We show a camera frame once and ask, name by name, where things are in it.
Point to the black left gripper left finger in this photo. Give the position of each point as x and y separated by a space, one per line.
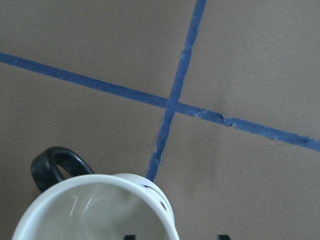
129 237

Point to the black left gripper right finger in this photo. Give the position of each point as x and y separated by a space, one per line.
223 237

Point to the white mug black handle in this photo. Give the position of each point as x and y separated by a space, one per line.
77 204

